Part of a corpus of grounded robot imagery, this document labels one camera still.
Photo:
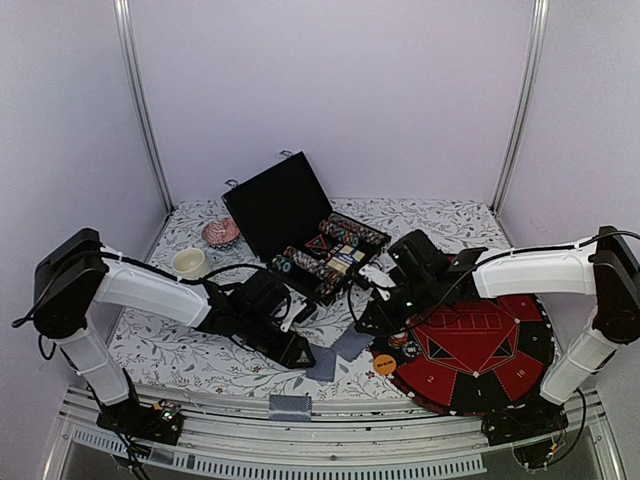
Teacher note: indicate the orange big blind button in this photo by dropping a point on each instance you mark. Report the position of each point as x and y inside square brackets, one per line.
[384, 364]

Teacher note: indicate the floral white table mat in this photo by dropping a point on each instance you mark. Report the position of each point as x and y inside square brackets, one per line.
[157, 351]

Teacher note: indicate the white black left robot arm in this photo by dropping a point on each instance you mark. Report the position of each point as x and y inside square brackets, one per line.
[83, 272]

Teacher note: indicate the right aluminium frame post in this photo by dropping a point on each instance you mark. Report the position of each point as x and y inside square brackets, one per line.
[533, 56]

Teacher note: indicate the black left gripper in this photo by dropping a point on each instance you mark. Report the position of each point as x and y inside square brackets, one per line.
[290, 354]

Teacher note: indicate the front row poker chips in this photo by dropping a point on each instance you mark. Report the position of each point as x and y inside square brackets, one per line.
[309, 276]

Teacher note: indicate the red white patterned bowl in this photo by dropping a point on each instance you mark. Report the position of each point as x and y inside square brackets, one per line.
[221, 234]

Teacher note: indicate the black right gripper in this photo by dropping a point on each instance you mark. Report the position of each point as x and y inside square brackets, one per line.
[386, 322]

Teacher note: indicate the blue boxed card deck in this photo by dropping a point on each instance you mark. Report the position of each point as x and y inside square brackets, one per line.
[346, 257]

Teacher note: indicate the left aluminium frame post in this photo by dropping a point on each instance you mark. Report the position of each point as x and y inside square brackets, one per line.
[125, 29]

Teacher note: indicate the back row poker chips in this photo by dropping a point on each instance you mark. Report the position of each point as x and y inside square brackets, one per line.
[352, 232]

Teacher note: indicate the row poker chips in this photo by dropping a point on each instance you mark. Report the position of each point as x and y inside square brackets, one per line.
[352, 232]
[309, 276]

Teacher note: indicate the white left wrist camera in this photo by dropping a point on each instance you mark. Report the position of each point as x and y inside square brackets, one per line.
[299, 312]

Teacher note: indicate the open black poker chip case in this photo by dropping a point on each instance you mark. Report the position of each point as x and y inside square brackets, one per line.
[281, 207]

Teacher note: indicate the aluminium frame post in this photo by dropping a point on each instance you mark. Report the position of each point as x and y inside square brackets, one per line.
[125, 29]
[533, 56]

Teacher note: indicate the round red black poker mat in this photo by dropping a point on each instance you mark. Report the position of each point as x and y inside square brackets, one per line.
[476, 357]

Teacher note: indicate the red 5 poker chip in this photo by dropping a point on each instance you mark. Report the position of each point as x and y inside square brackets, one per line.
[396, 341]

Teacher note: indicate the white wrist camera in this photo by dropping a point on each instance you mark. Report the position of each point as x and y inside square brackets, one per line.
[299, 312]
[379, 280]

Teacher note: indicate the grey card deck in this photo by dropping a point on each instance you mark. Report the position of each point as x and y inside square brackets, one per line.
[351, 344]

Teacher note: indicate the black 100 poker chips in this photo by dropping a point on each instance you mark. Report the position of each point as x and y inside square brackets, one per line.
[411, 349]

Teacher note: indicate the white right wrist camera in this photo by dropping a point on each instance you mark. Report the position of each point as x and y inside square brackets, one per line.
[379, 280]

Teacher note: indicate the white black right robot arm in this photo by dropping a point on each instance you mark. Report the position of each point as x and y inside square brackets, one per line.
[589, 290]

